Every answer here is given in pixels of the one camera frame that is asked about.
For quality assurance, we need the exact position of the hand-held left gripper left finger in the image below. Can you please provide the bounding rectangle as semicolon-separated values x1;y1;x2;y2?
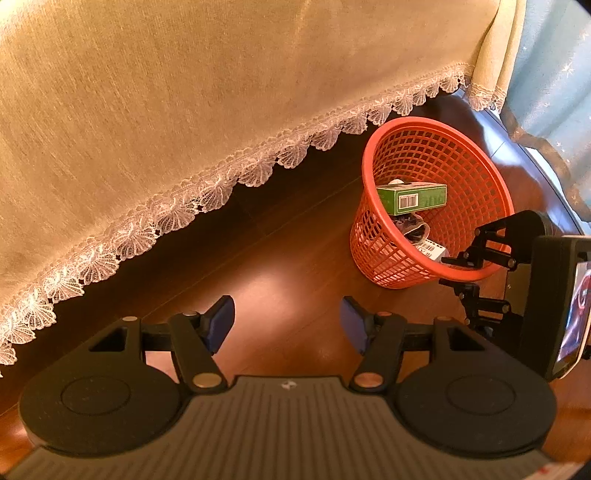
88;295;236;394

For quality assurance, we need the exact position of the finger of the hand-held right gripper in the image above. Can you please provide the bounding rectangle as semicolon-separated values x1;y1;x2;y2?
440;216;523;272
438;277;514;329

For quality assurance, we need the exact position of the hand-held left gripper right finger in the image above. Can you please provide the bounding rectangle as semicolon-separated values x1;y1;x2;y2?
339;295;486;394

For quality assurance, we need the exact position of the white and blue medicine box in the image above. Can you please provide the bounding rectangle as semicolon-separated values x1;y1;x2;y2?
412;237;448;262

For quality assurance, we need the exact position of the dark wrapper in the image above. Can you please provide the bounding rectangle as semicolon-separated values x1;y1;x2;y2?
394;213;431;243

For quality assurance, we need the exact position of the green and white medicine box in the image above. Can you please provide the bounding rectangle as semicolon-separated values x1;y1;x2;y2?
376;182;448;216

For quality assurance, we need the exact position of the red plastic mesh basket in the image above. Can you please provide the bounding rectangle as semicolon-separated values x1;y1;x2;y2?
349;117;516;291

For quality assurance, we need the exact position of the light blue starred curtain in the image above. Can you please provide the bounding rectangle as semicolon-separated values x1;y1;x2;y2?
501;0;591;223

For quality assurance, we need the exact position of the pale yellow sofa cover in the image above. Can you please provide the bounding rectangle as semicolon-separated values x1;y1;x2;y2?
0;0;528;376

